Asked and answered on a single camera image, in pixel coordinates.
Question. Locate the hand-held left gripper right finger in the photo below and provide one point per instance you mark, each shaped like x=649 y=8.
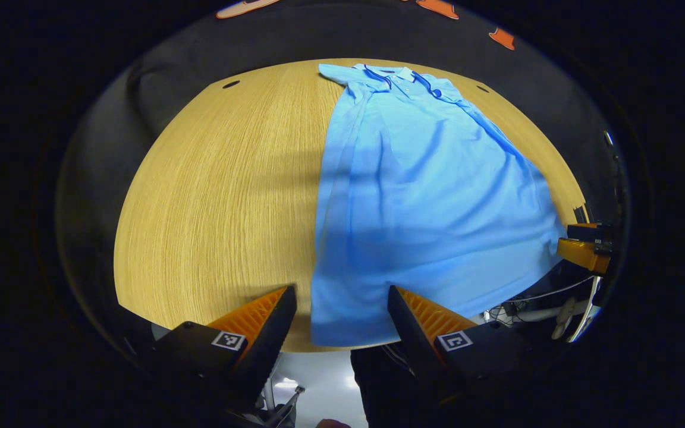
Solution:
x=408 y=333

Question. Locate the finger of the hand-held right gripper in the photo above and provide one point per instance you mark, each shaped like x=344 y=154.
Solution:
x=583 y=252
x=589 y=230

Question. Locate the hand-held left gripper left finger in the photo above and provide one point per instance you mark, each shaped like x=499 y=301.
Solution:
x=277 y=333

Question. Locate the light blue T-shirt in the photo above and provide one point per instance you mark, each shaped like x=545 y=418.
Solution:
x=431 y=196

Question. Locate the metal chair base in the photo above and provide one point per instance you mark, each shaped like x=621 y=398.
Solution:
x=280 y=410

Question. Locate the black backdrop cloth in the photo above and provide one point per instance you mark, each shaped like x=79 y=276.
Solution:
x=295 y=35

